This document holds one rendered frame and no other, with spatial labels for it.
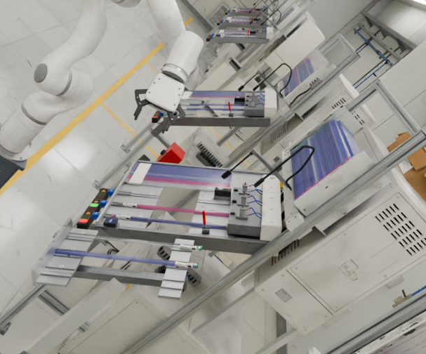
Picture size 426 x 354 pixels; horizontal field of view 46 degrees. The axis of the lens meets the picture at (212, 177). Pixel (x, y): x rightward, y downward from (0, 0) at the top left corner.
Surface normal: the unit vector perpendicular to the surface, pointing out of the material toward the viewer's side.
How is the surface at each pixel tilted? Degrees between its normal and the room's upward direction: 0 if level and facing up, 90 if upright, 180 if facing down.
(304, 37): 90
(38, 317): 0
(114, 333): 90
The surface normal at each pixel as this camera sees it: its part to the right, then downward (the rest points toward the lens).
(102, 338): -0.11, 0.41
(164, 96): 0.22, -0.22
